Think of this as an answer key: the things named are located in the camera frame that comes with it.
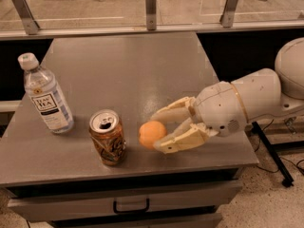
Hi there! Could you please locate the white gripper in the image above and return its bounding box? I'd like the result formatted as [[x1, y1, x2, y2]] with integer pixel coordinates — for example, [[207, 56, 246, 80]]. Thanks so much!
[[150, 82, 247, 154]]

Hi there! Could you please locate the orange fruit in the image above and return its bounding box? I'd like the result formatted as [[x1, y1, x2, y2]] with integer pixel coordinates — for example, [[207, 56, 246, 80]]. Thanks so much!
[[139, 121, 167, 149]]

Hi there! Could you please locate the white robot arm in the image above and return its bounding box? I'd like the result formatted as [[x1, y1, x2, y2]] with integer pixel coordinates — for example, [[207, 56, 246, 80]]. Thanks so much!
[[151, 38, 304, 154]]

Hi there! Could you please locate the orange soda can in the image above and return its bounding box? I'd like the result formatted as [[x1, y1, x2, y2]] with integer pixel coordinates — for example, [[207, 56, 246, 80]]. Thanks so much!
[[89, 109, 126, 166]]

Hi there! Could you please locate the black floor stand bar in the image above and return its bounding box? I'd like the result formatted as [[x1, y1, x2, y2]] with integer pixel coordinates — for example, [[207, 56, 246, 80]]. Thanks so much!
[[252, 122, 294, 187]]

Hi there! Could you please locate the grey drawer cabinet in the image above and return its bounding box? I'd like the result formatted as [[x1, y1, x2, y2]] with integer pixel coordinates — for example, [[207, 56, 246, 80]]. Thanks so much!
[[0, 32, 257, 228]]

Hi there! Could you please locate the clear tea bottle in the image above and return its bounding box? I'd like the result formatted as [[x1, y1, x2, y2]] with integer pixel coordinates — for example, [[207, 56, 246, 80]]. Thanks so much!
[[18, 52, 74, 134]]

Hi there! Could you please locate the black drawer handle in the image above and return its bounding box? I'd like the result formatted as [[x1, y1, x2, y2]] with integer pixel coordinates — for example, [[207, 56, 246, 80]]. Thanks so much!
[[112, 199, 150, 215]]

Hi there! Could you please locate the right metal railing bracket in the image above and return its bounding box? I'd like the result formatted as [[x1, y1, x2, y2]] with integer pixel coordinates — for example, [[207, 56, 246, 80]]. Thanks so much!
[[219, 0, 238, 28]]

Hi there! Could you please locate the metal railing bracket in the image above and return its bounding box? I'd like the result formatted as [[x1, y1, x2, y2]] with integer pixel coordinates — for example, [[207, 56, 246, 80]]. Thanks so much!
[[11, 0, 40, 35], [219, 0, 238, 28], [145, 0, 157, 30]]

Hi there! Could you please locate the black cable on floor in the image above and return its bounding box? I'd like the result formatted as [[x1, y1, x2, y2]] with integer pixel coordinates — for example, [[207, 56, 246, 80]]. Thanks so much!
[[253, 119, 304, 176]]

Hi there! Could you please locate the middle metal railing bracket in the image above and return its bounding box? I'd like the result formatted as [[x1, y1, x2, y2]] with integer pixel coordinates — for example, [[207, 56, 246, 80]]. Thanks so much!
[[145, 0, 157, 30]]

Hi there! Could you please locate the metal railing base rail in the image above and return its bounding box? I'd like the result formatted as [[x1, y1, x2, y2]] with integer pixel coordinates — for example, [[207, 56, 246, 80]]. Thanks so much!
[[0, 19, 304, 42]]

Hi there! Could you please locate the left metal railing bracket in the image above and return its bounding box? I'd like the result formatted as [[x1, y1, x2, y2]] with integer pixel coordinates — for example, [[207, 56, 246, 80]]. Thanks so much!
[[11, 0, 40, 35]]

